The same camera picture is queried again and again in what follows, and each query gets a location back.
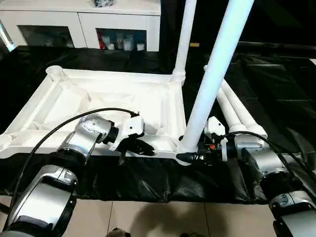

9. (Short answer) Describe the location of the dark object on cabinet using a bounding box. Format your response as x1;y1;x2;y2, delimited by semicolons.
93;0;116;7

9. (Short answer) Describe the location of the pale blue white pole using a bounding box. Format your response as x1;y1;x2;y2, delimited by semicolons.
0;19;13;52

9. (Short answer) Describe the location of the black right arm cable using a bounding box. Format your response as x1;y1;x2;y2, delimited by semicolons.
217;130;316;173

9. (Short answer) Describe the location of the black horizontal bar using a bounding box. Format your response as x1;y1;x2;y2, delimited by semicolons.
237;41;316;52

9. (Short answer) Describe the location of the white plastic table leg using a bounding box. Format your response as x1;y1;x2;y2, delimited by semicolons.
221;78;269;139
179;0;255;154
203;65;248;135
172;0;198;84

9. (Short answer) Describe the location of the black backdrop cloth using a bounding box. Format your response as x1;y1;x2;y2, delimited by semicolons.
159;0;316;56

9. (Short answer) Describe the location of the black glossy mat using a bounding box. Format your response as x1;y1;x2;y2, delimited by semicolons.
0;45;316;205

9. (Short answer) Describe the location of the dark brown round object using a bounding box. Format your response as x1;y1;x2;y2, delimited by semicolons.
108;228;132;237

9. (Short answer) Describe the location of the white glass-door cabinet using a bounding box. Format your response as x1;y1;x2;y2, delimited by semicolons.
0;0;161;52

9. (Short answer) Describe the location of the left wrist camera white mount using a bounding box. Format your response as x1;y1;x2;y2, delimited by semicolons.
108;115;146;152

